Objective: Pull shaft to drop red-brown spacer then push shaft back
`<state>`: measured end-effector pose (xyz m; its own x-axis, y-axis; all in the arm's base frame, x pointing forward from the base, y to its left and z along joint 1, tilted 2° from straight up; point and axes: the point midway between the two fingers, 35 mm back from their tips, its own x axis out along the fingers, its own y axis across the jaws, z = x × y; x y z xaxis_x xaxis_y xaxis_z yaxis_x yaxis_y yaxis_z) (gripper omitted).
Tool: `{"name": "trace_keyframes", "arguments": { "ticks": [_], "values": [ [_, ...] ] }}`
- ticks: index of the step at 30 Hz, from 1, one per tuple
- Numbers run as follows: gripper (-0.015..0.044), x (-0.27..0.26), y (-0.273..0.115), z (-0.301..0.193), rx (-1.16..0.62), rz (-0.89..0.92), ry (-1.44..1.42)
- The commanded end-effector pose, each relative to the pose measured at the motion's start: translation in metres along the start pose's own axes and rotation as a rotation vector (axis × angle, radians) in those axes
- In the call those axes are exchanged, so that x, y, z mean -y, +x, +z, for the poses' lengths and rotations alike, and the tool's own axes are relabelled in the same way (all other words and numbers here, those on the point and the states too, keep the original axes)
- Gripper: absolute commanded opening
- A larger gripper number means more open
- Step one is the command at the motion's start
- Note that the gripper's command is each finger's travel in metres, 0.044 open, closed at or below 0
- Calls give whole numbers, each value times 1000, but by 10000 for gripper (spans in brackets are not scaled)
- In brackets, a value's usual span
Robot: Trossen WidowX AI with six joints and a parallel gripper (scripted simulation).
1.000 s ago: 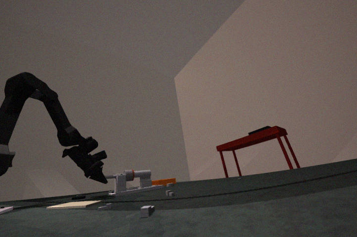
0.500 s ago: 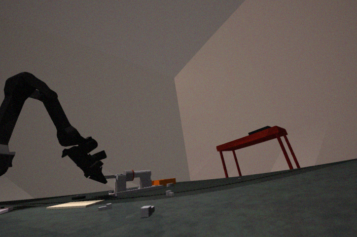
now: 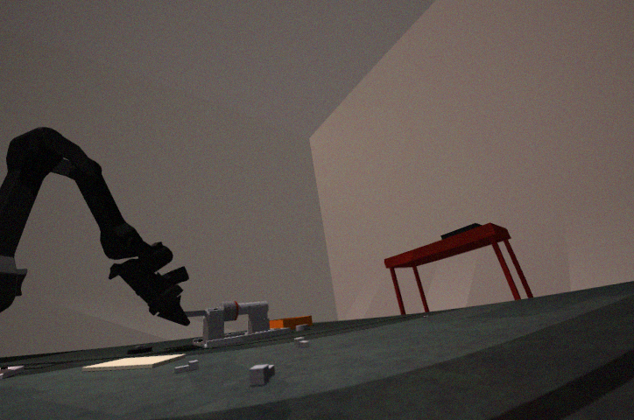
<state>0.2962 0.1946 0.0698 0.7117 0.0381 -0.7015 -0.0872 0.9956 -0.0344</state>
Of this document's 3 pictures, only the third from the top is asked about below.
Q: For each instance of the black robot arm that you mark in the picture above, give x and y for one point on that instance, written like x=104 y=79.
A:
x=30 y=157

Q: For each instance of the beige flat plate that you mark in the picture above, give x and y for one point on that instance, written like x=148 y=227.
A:
x=134 y=363

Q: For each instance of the orange open tray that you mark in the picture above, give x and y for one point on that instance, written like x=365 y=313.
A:
x=291 y=322

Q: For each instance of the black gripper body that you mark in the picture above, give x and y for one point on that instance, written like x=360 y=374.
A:
x=155 y=294

